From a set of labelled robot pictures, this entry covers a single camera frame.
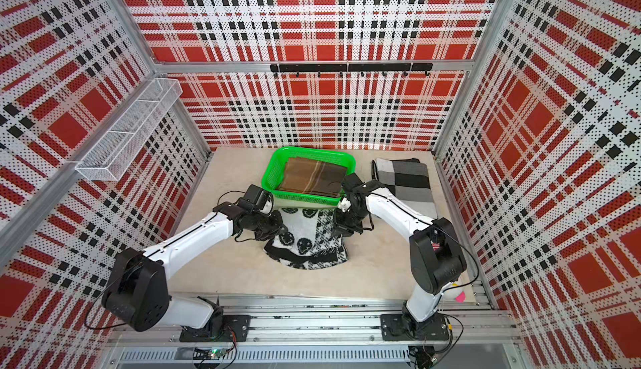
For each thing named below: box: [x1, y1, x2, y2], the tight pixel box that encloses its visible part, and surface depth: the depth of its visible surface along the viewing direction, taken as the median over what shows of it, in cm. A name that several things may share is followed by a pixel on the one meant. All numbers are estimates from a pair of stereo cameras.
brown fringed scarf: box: [275, 156, 349, 197], surface depth 113 cm
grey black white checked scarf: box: [371, 157, 439, 221], surface depth 115 cm
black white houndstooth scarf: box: [263, 207, 349, 270], surface depth 83 cm
